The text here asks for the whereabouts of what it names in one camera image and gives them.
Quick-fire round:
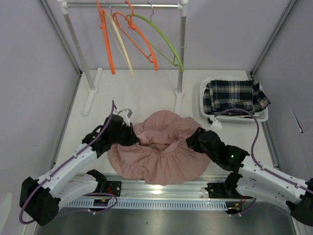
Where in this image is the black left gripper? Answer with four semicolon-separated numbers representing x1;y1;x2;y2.
111;122;139;146

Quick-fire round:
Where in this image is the pink skirt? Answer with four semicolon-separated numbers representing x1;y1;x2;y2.
108;110;210;186

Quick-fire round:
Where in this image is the navy plaid skirt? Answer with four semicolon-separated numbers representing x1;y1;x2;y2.
202;80;270;115

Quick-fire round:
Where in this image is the orange hanger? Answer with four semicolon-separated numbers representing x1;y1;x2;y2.
112;0;159;71
96;0;115;74

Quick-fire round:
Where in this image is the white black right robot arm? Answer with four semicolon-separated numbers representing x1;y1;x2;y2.
186;128;313;226

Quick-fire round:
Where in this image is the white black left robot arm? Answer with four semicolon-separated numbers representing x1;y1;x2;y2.
19;110;139;226

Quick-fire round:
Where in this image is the green hanger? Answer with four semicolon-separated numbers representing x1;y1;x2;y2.
133;14;184;72

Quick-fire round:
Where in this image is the cream wooden hanger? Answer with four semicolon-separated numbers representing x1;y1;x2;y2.
105;13;134;76

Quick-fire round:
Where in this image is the white laundry basket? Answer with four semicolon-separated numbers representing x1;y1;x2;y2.
199;75;268;122

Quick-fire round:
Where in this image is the silver white clothes rack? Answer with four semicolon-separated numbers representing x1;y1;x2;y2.
58;0;188;116

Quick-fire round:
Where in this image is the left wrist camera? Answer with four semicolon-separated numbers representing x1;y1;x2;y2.
116;109;133;126

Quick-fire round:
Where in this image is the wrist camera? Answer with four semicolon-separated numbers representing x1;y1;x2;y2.
207;117;222;129
116;109;133;126

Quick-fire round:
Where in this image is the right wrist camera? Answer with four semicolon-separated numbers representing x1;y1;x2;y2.
207;117;222;129

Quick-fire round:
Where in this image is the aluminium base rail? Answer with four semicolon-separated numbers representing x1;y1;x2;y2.
33;174;300;203

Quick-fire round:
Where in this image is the white slotted cable duct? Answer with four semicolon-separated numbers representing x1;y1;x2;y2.
65;198;239;211

